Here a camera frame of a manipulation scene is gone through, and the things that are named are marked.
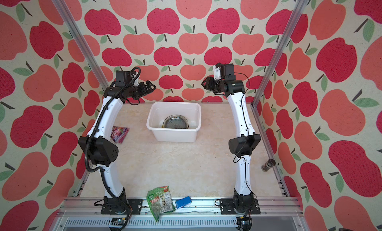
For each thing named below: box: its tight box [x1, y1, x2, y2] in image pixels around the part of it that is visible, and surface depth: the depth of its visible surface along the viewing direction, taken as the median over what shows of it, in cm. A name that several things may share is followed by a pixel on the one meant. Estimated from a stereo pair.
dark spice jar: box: [261, 158, 277, 172], surface depth 81 cm
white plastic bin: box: [146, 101, 202, 143], surface depth 100 cm
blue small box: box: [175, 196, 192, 210], surface depth 76 cm
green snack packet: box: [146, 185, 176, 222], surface depth 76 cm
